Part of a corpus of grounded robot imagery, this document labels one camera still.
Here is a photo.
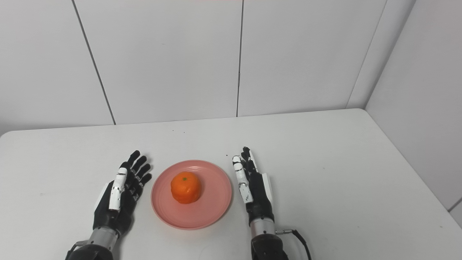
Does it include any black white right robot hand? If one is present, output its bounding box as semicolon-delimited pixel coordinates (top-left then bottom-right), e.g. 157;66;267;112
232;146;275;227

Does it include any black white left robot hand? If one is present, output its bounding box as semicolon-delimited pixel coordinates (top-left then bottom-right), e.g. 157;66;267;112
92;150;153;238

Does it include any pink round plate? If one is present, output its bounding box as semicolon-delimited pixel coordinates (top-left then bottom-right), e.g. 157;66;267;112
151;160;232;230

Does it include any orange fruit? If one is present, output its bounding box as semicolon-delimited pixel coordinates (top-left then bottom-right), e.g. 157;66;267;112
170;171;202;205

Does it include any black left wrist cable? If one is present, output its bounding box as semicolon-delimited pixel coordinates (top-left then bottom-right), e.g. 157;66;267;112
65;241;89;259

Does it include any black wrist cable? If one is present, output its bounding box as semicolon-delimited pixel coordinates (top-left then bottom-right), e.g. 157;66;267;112
275;229;313;260
65;241;89;259

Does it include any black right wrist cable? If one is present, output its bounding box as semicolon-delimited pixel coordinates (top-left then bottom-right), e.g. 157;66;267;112
275;229;313;260

